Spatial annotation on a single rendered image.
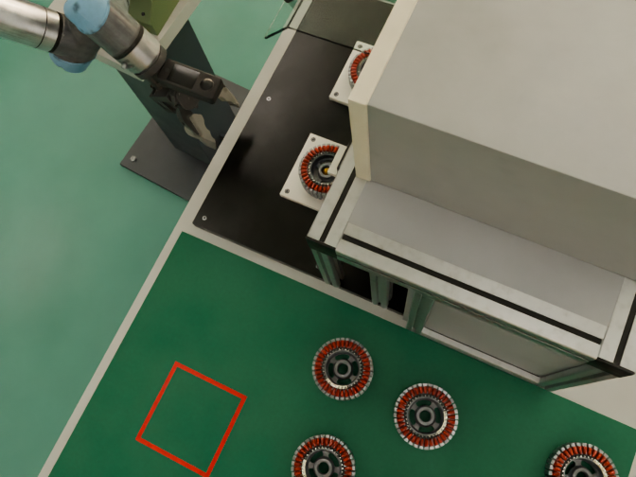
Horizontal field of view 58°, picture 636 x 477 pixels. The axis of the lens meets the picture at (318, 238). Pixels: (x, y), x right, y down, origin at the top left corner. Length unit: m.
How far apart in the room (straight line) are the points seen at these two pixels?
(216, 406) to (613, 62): 0.86
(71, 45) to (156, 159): 1.06
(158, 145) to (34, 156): 0.49
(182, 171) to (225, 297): 1.04
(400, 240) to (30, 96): 2.03
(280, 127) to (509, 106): 0.71
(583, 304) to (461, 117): 0.30
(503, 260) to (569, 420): 0.45
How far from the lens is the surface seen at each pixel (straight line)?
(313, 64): 1.33
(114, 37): 1.07
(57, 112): 2.50
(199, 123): 1.16
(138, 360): 1.21
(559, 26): 0.71
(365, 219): 0.79
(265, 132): 1.27
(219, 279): 1.19
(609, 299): 0.81
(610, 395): 1.19
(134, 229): 2.15
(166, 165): 2.19
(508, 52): 0.68
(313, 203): 1.17
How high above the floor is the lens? 1.86
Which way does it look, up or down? 71 degrees down
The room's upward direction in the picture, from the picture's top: 19 degrees counter-clockwise
